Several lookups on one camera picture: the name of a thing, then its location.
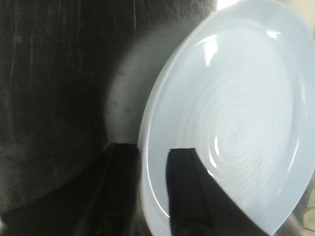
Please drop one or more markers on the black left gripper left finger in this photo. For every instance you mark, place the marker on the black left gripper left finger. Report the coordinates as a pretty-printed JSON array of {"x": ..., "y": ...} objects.
[{"x": 99, "y": 202}]

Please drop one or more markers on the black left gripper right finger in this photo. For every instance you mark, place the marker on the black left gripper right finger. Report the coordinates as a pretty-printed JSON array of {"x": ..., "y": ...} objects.
[{"x": 198, "y": 206}]

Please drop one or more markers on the light blue plate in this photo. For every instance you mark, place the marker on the light blue plate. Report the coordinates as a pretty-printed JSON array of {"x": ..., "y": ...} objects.
[{"x": 240, "y": 90}]

